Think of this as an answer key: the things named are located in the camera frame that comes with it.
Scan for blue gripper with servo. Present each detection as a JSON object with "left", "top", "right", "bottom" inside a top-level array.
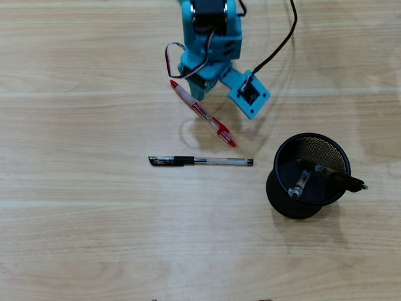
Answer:
[{"left": 177, "top": 51, "right": 242, "bottom": 102}]

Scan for red pen white grip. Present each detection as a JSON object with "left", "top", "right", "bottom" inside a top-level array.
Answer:
[{"left": 169, "top": 79, "right": 237, "bottom": 149}]

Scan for clear gel pen black cap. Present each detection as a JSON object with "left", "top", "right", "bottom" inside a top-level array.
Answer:
[{"left": 147, "top": 155, "right": 254, "bottom": 167}]

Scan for grey grip clear pen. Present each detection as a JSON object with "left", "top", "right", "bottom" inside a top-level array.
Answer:
[{"left": 287, "top": 169, "right": 311, "bottom": 199}]

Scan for black grip silver tip pen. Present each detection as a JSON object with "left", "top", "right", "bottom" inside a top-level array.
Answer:
[{"left": 296, "top": 159, "right": 369, "bottom": 193}]

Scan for black mesh pen holder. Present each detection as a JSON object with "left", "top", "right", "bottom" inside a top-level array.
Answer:
[{"left": 265, "top": 133, "right": 352, "bottom": 220}]

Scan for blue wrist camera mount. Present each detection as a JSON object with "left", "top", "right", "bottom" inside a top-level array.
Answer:
[{"left": 219, "top": 64, "right": 272, "bottom": 120}]

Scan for white red servo wires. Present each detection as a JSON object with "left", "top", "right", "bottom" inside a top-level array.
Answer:
[{"left": 165, "top": 29, "right": 217, "bottom": 79}]

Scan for black camera cable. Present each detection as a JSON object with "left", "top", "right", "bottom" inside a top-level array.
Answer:
[{"left": 252, "top": 0, "right": 298, "bottom": 76}]

